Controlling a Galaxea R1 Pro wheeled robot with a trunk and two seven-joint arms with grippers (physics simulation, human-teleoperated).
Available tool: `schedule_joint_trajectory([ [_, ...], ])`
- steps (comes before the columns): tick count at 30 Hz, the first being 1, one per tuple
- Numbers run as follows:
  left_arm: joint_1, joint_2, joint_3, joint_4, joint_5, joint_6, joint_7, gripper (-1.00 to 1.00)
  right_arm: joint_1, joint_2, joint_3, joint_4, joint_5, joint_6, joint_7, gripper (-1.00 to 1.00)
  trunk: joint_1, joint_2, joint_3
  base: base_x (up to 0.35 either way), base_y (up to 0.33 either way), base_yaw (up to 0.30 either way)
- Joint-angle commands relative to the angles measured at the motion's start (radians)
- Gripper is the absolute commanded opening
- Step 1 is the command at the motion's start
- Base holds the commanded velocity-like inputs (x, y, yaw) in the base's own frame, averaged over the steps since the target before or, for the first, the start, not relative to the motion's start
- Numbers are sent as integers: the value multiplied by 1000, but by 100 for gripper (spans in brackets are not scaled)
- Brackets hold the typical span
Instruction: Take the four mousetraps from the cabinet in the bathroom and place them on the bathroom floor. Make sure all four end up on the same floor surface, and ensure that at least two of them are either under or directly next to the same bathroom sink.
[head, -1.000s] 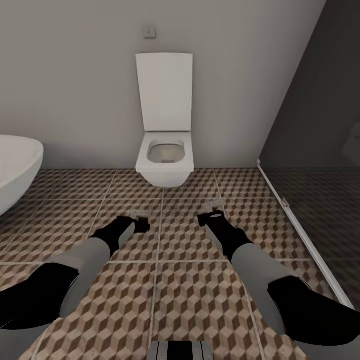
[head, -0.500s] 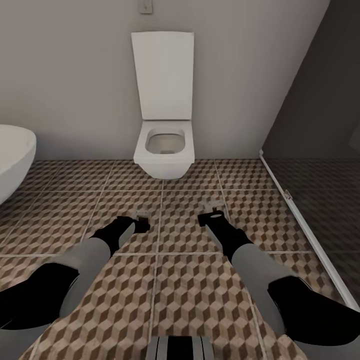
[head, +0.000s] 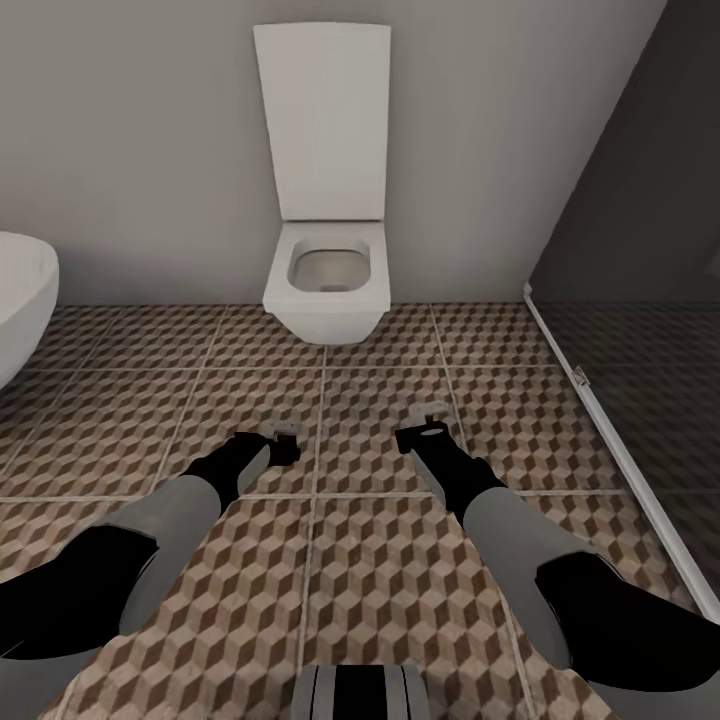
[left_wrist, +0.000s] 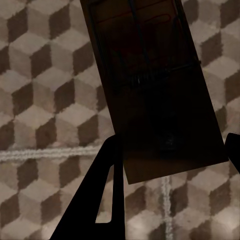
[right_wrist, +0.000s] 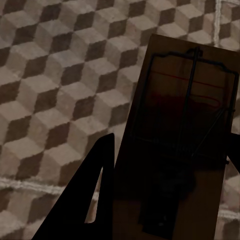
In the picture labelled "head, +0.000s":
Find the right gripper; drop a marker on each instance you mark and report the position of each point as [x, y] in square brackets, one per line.
[405, 437]

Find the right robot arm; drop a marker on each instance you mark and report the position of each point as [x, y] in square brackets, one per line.
[646, 658]

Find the robot trunk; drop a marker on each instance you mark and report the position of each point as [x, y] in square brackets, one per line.
[360, 692]

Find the door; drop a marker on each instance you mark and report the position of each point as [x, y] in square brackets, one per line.
[629, 282]

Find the bathtub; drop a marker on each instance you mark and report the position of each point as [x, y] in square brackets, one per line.
[29, 281]

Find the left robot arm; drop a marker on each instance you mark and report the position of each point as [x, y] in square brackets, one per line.
[111, 577]

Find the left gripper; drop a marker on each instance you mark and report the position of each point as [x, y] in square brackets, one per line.
[283, 454]

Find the toilet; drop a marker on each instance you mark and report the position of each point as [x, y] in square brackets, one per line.
[326, 95]

